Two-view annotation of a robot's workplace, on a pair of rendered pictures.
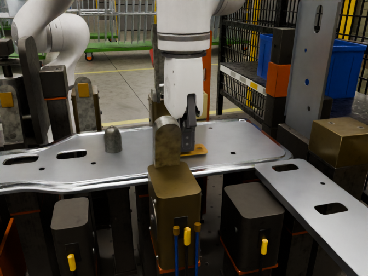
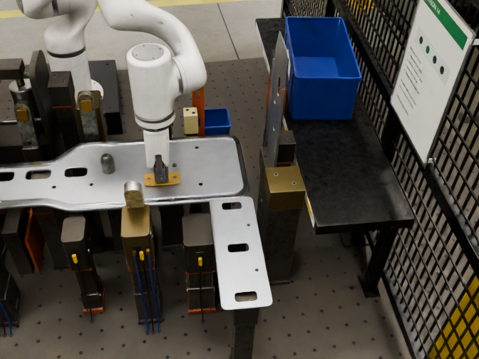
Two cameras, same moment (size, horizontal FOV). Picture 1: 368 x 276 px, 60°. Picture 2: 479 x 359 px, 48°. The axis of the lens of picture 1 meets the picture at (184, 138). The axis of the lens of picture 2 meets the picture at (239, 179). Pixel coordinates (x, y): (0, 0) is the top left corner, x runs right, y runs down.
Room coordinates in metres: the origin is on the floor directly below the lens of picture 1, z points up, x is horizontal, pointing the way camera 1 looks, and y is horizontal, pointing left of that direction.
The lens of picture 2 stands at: (-0.32, -0.27, 1.90)
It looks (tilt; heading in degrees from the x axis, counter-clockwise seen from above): 45 degrees down; 6
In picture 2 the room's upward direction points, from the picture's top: 2 degrees clockwise
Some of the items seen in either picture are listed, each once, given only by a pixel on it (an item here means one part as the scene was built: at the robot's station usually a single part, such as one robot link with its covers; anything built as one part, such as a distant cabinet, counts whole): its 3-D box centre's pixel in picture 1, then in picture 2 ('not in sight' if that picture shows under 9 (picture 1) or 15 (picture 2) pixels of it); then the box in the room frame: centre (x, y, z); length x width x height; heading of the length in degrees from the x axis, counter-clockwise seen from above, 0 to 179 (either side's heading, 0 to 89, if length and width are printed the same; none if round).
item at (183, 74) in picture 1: (183, 79); (157, 135); (0.54, 0.00, 1.14); 0.10 x 0.07 x 0.11; 14
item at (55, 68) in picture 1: (65, 150); (75, 142); (0.73, 0.30, 0.91); 0.07 x 0.05 x 0.42; 14
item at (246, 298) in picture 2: not in sight; (242, 334); (0.26, -0.23, 0.84); 0.05 x 0.05 x 0.29; 14
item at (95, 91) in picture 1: (93, 159); (100, 150); (0.74, 0.23, 0.88); 0.11 x 0.07 x 0.37; 14
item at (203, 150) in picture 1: (183, 148); (162, 177); (0.54, 0.00, 1.01); 0.08 x 0.04 x 0.01; 104
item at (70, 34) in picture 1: (62, 51); (70, 11); (1.10, 0.41, 1.10); 0.19 x 0.12 x 0.24; 128
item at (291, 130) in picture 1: (289, 191); (266, 203); (0.64, -0.25, 0.85); 0.12 x 0.03 x 0.30; 14
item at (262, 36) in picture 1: (303, 62); (317, 66); (0.94, -0.34, 1.09); 0.30 x 0.17 x 0.13; 9
